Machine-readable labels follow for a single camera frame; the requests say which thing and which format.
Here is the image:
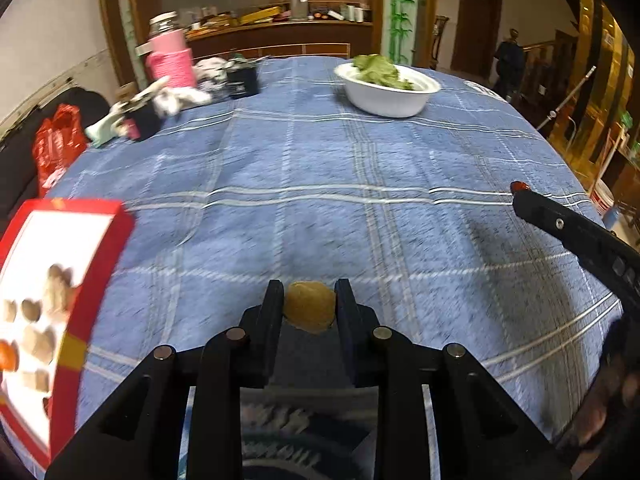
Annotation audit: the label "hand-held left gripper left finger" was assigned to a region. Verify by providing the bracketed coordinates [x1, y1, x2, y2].
[45, 279, 287, 480]

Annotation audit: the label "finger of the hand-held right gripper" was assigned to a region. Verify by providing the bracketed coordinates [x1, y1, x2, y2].
[512, 190, 617, 264]

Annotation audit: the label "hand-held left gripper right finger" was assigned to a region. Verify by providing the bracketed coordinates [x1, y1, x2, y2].
[334, 277, 573, 480]

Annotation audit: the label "red box with white inside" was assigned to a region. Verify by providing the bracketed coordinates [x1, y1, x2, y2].
[0, 199, 136, 461]

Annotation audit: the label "white cake piece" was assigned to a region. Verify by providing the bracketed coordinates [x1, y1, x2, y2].
[22, 327, 57, 365]

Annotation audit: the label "small mandarin orange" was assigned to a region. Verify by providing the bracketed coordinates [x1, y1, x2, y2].
[0, 341, 20, 372]

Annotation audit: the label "person's right hand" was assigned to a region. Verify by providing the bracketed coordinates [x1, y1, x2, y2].
[562, 317, 640, 453]

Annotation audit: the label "white bucket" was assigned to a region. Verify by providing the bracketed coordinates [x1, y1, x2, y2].
[590, 180, 616, 216]

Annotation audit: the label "metal pole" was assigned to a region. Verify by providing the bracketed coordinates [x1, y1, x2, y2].
[537, 65, 598, 131]

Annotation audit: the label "blue plaid tablecloth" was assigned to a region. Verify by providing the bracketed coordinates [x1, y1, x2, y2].
[30, 55, 626, 480]

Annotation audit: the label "white bowl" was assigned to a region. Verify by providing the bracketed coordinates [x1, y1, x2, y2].
[334, 62, 441, 118]

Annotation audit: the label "brown wooden door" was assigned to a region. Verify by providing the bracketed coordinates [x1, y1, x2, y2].
[452, 0, 503, 81]

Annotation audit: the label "wooden chair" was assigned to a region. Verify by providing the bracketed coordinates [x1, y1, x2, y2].
[432, 15, 451, 71]

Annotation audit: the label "green leafy vegetable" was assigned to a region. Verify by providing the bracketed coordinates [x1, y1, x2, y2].
[352, 54, 416, 92]

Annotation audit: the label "dark jar with cork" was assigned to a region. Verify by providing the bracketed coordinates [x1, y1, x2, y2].
[120, 95, 162, 142]

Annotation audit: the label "small black box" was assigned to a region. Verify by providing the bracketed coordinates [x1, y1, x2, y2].
[226, 62, 260, 100]

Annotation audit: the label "white gloves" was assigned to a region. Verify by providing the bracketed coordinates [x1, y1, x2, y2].
[147, 57, 228, 117]

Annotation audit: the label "light green cloth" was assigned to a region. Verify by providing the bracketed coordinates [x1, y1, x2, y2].
[85, 109, 132, 149]

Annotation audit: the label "bamboo painted pillar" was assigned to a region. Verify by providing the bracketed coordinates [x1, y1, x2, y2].
[382, 0, 438, 68]

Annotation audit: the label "red plastic bag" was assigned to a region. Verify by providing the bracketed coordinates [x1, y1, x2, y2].
[32, 104, 88, 196]

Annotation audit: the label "pink bottle with knitted sleeve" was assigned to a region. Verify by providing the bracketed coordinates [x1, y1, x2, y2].
[145, 12, 196, 88]

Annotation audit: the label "wooden counter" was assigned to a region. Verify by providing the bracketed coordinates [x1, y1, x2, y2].
[140, 15, 376, 76]

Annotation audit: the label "black sofa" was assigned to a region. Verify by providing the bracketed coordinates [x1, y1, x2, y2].
[0, 87, 111, 226]

